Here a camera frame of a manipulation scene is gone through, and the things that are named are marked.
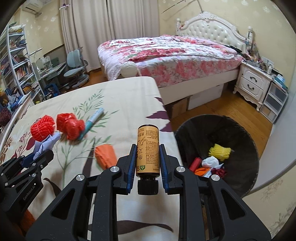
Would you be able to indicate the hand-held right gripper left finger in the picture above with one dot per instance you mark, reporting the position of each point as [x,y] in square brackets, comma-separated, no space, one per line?
[131,171]

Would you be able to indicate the white tissue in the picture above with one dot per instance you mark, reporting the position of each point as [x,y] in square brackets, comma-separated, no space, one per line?
[210,162]

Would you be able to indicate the pink floral blanket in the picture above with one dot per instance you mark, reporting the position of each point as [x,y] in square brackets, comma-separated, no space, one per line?
[166,53]

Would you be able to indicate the dark red ribbon bow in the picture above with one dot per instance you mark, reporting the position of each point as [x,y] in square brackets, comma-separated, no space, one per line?
[219,172]

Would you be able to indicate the blue crate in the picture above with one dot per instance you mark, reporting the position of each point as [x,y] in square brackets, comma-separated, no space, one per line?
[52,90]

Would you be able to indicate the teal box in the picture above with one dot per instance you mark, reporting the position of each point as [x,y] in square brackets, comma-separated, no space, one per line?
[281,81]

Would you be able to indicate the red foam fruit net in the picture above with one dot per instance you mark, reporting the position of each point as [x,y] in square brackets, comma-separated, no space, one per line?
[42,128]

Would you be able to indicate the plastic drawer unit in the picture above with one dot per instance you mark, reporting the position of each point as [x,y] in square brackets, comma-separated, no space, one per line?
[275,99]

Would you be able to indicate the white nightstand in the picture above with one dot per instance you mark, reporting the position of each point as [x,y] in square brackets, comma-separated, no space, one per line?
[252,82]

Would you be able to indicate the small red packet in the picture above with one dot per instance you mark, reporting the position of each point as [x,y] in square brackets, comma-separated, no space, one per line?
[195,164]

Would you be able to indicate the orange packet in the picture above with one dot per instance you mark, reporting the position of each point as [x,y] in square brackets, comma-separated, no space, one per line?
[106,156]

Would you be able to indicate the white bookshelf with books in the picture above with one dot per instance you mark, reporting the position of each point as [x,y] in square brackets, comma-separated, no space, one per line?
[17,64]

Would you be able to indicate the lavender cloth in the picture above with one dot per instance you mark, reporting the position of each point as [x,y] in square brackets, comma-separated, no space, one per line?
[47,144]

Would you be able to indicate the red plastic bag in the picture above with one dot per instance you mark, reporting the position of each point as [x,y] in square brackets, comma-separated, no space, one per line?
[70,126]

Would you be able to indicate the grey study desk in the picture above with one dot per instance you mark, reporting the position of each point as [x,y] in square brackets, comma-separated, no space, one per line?
[49,70]

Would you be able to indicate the brown cardboard box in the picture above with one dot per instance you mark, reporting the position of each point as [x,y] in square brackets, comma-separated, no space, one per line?
[178,107]

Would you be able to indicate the yellow foam fruit net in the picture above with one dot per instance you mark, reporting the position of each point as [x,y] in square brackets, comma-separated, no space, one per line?
[219,151]

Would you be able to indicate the floral tablecloth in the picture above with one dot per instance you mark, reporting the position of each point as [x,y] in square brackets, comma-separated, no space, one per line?
[129,102]

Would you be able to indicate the white wardrobe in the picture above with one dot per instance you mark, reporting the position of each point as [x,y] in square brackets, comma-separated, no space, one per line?
[277,148]

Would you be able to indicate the beige curtain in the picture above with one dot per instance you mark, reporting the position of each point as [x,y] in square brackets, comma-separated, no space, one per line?
[131,18]
[85,25]

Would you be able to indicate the white bed with tufted headboard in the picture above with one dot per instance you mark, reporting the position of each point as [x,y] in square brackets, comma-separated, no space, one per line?
[212,29]

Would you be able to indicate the blue and white pen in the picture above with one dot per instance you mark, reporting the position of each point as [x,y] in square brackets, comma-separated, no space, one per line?
[92,120]

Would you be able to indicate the black trash bin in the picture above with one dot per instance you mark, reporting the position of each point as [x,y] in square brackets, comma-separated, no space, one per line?
[240,143]

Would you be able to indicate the metal rod above bed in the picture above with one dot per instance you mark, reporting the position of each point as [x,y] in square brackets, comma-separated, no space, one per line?
[182,5]

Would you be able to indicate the orange wrapper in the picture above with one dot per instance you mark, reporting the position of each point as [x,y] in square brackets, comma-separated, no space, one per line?
[201,172]

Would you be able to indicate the grey-blue desk chair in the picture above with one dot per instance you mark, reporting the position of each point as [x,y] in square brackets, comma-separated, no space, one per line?
[75,62]

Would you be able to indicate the brown bottle with yellow label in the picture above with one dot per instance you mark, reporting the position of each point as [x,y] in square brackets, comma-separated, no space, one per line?
[148,150]

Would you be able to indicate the group of small bottles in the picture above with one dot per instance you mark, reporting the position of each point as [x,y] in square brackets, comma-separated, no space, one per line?
[259,58]

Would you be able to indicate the white air conditioner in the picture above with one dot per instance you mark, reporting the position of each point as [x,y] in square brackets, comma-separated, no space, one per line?
[34,5]

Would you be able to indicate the white box under bed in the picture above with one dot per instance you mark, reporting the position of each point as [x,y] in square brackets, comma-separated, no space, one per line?
[205,97]

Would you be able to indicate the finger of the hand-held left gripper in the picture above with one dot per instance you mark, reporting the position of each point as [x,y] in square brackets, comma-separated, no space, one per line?
[45,157]
[25,178]

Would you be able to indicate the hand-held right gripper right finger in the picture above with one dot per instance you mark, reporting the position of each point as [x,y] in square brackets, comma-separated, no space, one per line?
[163,171]

